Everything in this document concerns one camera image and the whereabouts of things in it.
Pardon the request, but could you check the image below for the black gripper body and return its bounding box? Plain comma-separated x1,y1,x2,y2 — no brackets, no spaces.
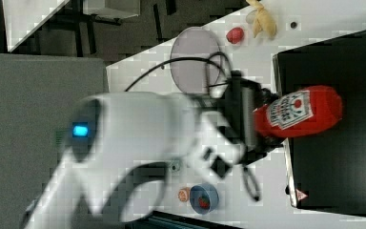
217,71,284,165

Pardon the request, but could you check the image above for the red ketchup bottle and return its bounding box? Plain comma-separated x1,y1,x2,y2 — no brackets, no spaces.
254,85,343,138

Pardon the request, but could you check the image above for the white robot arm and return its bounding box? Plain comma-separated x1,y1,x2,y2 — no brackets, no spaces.
22,71,280,229

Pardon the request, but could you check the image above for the black toaster oven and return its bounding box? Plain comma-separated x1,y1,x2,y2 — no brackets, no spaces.
273,30,366,217

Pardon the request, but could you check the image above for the purple round plate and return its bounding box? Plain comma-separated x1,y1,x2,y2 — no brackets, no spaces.
170,27,220,94

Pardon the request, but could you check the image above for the red strawberry on table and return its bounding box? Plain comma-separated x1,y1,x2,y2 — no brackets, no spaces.
226,27,244,44

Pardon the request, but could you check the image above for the peeled banana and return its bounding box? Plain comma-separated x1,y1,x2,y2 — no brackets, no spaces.
245,0,277,39

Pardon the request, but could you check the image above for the blue bowl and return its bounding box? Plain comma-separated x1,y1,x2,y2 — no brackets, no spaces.
190,183,219,215

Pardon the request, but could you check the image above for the red strawberry in bowl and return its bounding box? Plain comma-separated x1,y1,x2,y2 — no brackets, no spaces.
198,197,210,209

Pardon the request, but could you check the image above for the orange slice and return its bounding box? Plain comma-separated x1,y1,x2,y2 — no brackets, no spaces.
177,187,191,202

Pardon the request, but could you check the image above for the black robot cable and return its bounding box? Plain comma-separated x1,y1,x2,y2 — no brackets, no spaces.
124,51,233,96

